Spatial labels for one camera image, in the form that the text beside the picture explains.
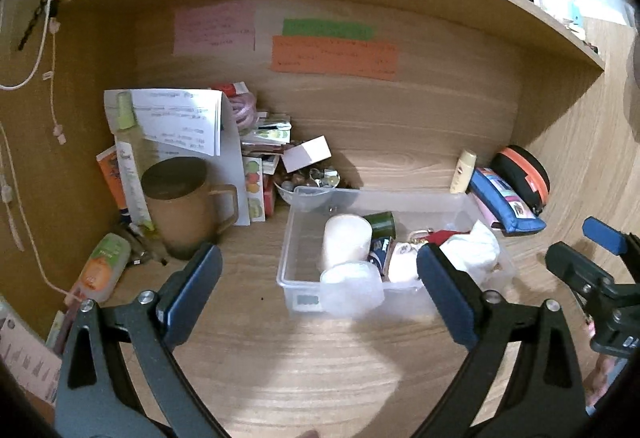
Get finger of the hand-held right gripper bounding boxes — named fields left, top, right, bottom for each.
left=544, top=241, right=619, bottom=315
left=582, top=215, right=640, bottom=270

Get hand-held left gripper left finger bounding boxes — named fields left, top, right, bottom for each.
left=54, top=242, right=232, bottom=438

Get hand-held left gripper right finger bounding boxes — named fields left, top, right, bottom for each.
left=414, top=242, right=590, bottom=438

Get white cloth pouch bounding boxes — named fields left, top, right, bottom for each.
left=441, top=219, right=502, bottom=288

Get red item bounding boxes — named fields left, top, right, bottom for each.
left=425, top=229, right=472, bottom=245

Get frosted round plastic jar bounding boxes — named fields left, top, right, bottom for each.
left=320, top=262, right=385, bottom=317

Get clear plastic storage bin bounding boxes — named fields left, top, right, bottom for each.
left=277, top=185, right=516, bottom=319

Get white cylindrical container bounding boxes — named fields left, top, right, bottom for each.
left=322, top=213, right=374, bottom=273

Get wooden desktop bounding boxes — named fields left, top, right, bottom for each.
left=0, top=0, right=640, bottom=438

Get person's right hand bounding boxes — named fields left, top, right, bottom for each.
left=584, top=357, right=624, bottom=408

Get brown mug with lid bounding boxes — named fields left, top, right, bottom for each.
left=141, top=156, right=239, bottom=261

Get blue pencil case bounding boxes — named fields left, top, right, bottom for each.
left=469, top=167, right=547, bottom=237

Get orange bottle green cap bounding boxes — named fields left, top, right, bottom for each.
left=74, top=233, right=132, bottom=305

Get black round case orange zipper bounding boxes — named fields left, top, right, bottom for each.
left=490, top=145, right=551, bottom=217

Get dark green cup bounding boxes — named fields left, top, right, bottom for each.
left=363, top=211, right=397, bottom=240

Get fruit picture box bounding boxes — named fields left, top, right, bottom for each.
left=242, top=155, right=266, bottom=223

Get yellow sunscreen tube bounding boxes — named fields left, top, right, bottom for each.
left=450, top=149, right=477, bottom=195

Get orange tube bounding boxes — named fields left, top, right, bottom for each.
left=96, top=145, right=132, bottom=225

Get white bowl of beads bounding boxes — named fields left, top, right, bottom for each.
left=274, top=167, right=342, bottom=209

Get white printed paper sheets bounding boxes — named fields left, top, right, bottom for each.
left=104, top=89, right=251, bottom=227

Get pile of small packets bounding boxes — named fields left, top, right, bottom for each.
left=239, top=112, right=294, bottom=160

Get pink printed paper bag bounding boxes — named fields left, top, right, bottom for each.
left=0, top=312, right=64, bottom=408

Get small white card box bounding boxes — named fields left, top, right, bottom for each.
left=281, top=135, right=332, bottom=174

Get orange paper note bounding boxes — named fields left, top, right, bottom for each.
left=271, top=35, right=399, bottom=81

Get pink paper note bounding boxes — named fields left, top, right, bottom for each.
left=173, top=0, right=256, bottom=57

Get green paper note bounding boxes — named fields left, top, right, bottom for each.
left=282, top=18, right=376, bottom=42

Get pink coiled cable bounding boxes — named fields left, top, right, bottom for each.
left=226, top=92, right=259, bottom=130

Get white hanging cord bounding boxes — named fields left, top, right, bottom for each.
left=0, top=0, right=69, bottom=148

